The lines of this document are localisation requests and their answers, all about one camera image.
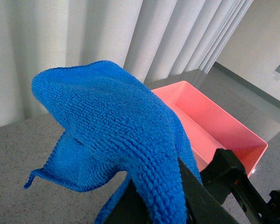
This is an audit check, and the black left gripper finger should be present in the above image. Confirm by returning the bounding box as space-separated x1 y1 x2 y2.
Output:
104 181 152 224

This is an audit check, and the blue microfiber cloth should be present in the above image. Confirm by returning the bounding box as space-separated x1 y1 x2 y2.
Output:
24 61 200 224

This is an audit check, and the pink plastic bin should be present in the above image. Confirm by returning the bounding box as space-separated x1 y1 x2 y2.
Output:
153 81 268 176

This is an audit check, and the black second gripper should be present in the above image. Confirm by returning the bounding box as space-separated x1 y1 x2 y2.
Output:
178 148 280 224

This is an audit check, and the white pleated curtain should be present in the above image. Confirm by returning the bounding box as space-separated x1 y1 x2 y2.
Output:
0 0 252 127

